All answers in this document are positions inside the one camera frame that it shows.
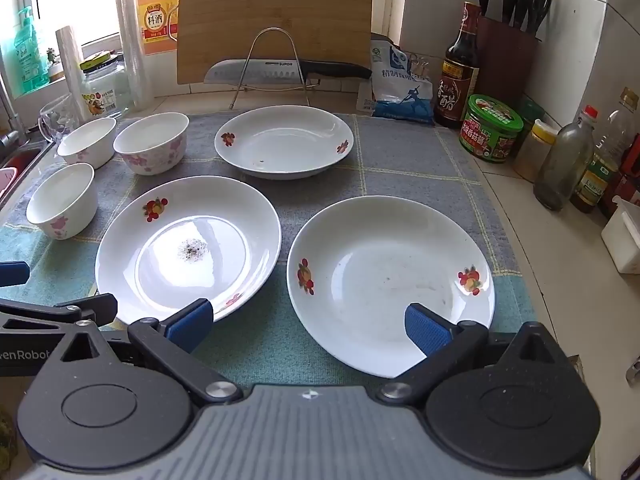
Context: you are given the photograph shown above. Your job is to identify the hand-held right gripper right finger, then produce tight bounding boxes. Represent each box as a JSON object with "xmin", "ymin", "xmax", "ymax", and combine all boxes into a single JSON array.
[{"xmin": 377, "ymin": 303, "xmax": 570, "ymax": 407}]

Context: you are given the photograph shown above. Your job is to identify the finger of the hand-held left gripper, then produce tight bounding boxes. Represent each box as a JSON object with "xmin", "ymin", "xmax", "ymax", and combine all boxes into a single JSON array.
[
  {"xmin": 0, "ymin": 261, "xmax": 31, "ymax": 287},
  {"xmin": 0, "ymin": 293, "xmax": 118, "ymax": 333}
]

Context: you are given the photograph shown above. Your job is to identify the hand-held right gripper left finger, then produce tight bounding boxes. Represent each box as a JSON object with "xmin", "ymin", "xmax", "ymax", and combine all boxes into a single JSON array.
[{"xmin": 60, "ymin": 298, "xmax": 244, "ymax": 408}]

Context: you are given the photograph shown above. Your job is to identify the white bowl with pink flowers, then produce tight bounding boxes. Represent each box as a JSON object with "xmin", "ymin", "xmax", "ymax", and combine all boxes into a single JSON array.
[
  {"xmin": 113, "ymin": 112, "xmax": 190, "ymax": 176},
  {"xmin": 26, "ymin": 162, "xmax": 99, "ymax": 241},
  {"xmin": 56, "ymin": 116, "xmax": 117, "ymax": 170}
]

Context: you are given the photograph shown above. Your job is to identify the red sink basin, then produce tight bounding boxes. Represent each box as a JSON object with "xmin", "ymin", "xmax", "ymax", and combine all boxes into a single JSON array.
[{"xmin": 0, "ymin": 151, "xmax": 38, "ymax": 181}]

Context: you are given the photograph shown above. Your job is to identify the grey checked cloth mat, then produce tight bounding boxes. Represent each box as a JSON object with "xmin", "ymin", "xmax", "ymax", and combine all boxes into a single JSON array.
[{"xmin": 0, "ymin": 110, "xmax": 538, "ymax": 386}]

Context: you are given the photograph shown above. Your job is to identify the metal faucet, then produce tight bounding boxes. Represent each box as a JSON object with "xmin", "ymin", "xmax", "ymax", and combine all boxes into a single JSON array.
[{"xmin": 0, "ymin": 77, "xmax": 28, "ymax": 148}]

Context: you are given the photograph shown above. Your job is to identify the clear glass mug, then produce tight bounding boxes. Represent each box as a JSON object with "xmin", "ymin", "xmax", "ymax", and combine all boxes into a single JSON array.
[{"xmin": 37, "ymin": 92, "xmax": 83, "ymax": 146}]

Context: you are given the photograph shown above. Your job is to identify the glass jar with black lid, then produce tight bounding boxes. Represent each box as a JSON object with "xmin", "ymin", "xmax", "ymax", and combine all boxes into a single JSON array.
[{"xmin": 79, "ymin": 50, "xmax": 135, "ymax": 111}]

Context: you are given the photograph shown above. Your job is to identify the spice jar with yellow lid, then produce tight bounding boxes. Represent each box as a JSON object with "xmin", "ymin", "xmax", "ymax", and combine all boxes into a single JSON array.
[{"xmin": 514, "ymin": 119, "xmax": 559, "ymax": 183}]

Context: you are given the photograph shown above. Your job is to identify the clear plastic wrap roll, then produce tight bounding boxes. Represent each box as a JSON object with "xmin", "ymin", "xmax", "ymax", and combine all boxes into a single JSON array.
[
  {"xmin": 114, "ymin": 0, "xmax": 154, "ymax": 107},
  {"xmin": 55, "ymin": 25, "xmax": 90, "ymax": 126}
]

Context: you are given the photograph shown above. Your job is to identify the glass bottle with red cap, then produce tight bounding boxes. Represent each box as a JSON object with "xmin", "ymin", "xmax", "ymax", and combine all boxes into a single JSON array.
[{"xmin": 533, "ymin": 105, "xmax": 599, "ymax": 212}]

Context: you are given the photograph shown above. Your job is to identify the white plastic box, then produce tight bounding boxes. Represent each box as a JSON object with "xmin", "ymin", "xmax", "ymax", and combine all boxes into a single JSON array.
[{"xmin": 600, "ymin": 195, "xmax": 640, "ymax": 276}]

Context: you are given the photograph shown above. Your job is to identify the green dish soap bottle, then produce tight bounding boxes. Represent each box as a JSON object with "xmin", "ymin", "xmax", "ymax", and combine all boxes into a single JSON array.
[{"xmin": 11, "ymin": 4, "xmax": 50, "ymax": 97}]

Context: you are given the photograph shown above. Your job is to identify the sauce jar with green lid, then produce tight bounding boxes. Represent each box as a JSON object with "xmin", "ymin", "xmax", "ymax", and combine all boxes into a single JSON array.
[{"xmin": 459, "ymin": 94, "xmax": 524, "ymax": 163}]

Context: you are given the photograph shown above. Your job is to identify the white and blue salt bag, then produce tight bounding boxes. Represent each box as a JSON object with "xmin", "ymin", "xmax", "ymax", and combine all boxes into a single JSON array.
[{"xmin": 369, "ymin": 34, "xmax": 435, "ymax": 125}]

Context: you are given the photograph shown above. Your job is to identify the dark red bottle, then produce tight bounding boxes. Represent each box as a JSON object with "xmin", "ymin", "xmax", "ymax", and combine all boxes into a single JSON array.
[{"xmin": 599, "ymin": 132, "xmax": 640, "ymax": 221}]

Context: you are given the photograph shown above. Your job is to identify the dark vinegar bottle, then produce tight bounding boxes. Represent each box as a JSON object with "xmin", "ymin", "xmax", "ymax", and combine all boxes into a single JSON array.
[{"xmin": 434, "ymin": 1, "xmax": 482, "ymax": 129}]

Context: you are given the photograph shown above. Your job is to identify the brown knife block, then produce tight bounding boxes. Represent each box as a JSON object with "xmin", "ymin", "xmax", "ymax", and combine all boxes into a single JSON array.
[{"xmin": 475, "ymin": 15, "xmax": 541, "ymax": 106}]

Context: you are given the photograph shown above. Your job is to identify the orange cooking wine jug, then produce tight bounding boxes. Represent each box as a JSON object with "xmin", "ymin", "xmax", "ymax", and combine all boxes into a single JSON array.
[{"xmin": 136, "ymin": 0, "xmax": 181, "ymax": 56}]

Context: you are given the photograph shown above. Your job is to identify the bamboo cutting board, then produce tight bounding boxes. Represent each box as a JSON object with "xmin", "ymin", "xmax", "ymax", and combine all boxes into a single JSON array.
[{"xmin": 176, "ymin": 0, "xmax": 375, "ymax": 86}]

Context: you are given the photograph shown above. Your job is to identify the black kitchen scissors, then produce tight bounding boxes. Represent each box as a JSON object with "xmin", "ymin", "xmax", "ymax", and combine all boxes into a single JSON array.
[{"xmin": 529, "ymin": 0, "xmax": 553, "ymax": 36}]

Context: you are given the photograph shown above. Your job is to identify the kitchen knife with black handle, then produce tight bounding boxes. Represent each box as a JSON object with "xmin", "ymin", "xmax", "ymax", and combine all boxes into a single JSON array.
[{"xmin": 203, "ymin": 58, "xmax": 373, "ymax": 86}]

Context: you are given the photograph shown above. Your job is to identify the metal wire rack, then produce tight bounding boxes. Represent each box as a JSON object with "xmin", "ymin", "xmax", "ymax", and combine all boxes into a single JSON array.
[{"xmin": 229, "ymin": 27, "xmax": 321, "ymax": 110}]

